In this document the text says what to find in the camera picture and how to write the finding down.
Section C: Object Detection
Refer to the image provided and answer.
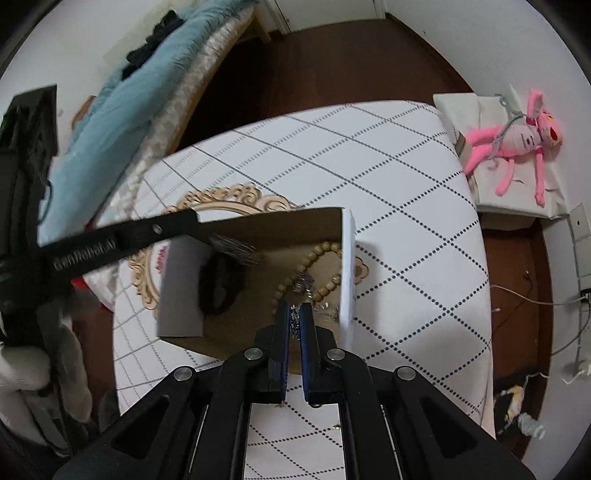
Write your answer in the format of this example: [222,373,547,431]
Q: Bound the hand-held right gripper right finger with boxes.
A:
[300,302,536,480]

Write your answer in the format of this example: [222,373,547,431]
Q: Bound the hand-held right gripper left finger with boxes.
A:
[51,299,291,480]

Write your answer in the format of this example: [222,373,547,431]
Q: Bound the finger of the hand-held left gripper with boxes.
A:
[39,207,201,285]

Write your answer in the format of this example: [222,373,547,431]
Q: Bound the silver pendant necklace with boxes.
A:
[288,271,340,343]

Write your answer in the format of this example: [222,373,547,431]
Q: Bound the cardboard jewelry box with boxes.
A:
[156,206,359,361]

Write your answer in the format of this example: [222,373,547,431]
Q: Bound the person's left hand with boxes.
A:
[0,323,93,416]

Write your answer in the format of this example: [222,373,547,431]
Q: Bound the black hair scrunchie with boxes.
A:
[198,252,246,318]

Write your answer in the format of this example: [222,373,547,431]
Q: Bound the silver metal hair clips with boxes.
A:
[208,232,262,267]

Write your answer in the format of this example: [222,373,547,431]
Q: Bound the light blue blanket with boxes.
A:
[39,0,254,241]

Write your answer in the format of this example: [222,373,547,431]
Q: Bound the quilted bed mattress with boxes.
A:
[115,21,256,220]

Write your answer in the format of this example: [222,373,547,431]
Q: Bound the white checked tablecloth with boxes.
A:
[112,98,498,480]

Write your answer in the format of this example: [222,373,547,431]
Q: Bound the black clothing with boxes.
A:
[126,8,186,66]

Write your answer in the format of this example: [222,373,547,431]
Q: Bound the black and yellow bag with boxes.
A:
[493,384,528,435]

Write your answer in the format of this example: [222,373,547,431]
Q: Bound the clear plastic bottle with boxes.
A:
[516,412,546,440]

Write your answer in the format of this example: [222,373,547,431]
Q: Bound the pink plush toy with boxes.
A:
[464,89,563,206]

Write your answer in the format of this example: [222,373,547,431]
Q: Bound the wooden bead bracelet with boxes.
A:
[272,240,345,308]

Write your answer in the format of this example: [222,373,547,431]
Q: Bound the ornate wooden frame tray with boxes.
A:
[129,183,371,320]

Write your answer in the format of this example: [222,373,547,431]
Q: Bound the white cable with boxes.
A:
[489,283,585,309]

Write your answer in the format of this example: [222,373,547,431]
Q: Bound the grey cord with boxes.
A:
[491,93,528,158]

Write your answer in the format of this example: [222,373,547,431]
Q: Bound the white wall outlet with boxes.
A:
[570,205,590,241]

